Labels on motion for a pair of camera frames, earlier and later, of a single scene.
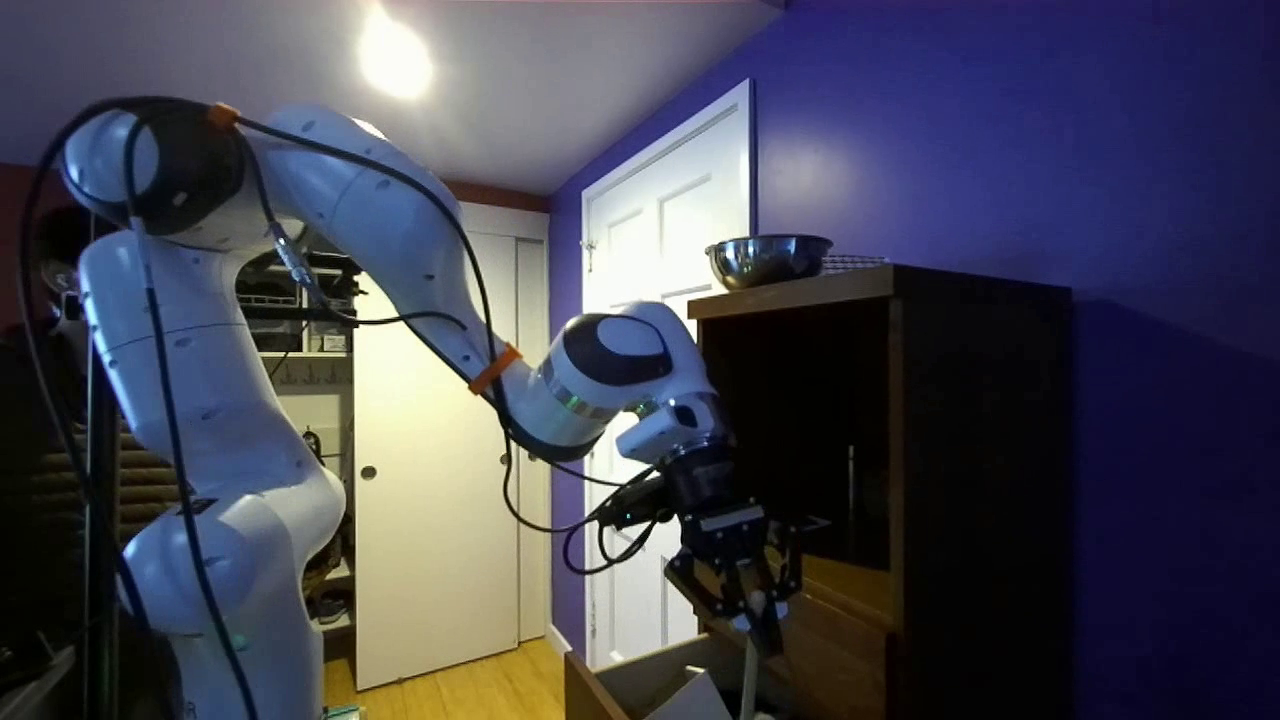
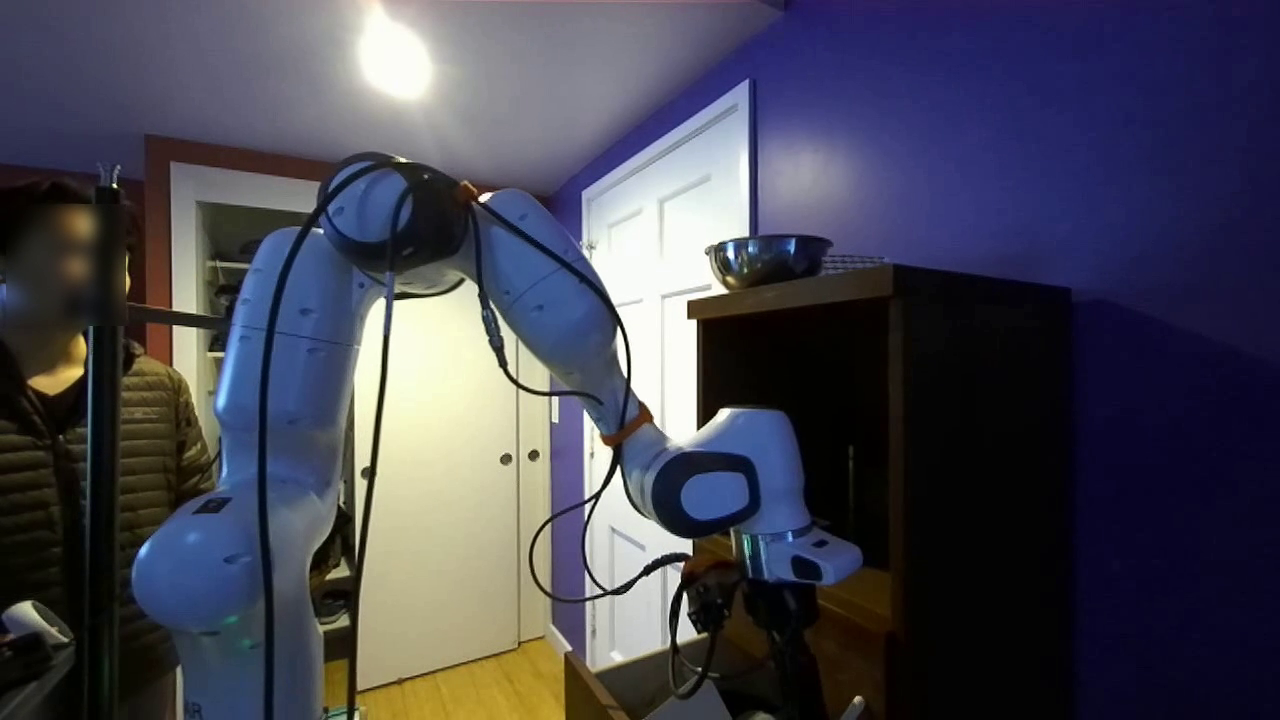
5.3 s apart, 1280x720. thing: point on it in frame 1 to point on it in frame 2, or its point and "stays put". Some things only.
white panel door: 647,233 stays put
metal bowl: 753,262 stays put
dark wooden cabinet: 922,431 stays put
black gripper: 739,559 to 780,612
